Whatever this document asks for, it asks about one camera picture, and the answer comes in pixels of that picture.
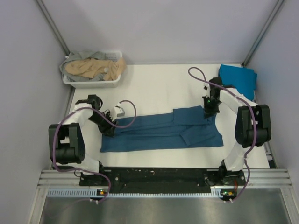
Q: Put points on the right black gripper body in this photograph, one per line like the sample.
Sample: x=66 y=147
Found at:
x=210 y=106

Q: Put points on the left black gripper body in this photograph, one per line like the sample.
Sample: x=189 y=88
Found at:
x=102 y=123

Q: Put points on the dark blue t shirt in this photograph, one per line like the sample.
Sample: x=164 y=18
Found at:
x=180 y=129

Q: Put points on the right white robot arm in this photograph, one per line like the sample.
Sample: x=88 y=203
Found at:
x=252 y=128

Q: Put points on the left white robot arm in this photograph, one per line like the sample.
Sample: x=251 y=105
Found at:
x=69 y=147

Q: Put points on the folded bright blue t shirt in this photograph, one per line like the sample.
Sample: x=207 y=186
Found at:
x=243 y=79

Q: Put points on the beige t shirt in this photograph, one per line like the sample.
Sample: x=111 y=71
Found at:
x=91 y=68

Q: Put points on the white plastic basket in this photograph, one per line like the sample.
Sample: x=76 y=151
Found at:
x=84 y=84

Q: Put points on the grey t shirt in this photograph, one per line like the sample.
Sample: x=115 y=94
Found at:
x=102 y=57

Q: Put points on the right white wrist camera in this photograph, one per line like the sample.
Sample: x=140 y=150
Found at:
x=206 y=86

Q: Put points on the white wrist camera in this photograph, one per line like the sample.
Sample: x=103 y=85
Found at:
x=116 y=112
x=206 y=86

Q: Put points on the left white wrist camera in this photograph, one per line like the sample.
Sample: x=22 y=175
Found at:
x=116 y=112

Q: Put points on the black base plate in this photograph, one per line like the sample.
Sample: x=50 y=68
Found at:
x=163 y=180

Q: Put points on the light blue cable duct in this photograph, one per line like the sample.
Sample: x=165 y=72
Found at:
x=99 y=193

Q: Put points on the left aluminium frame post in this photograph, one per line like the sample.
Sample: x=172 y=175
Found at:
x=42 y=7

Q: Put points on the aluminium frame post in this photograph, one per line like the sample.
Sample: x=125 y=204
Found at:
x=279 y=4
x=42 y=7

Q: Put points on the right aluminium frame post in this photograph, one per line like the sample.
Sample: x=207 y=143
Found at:
x=279 y=4

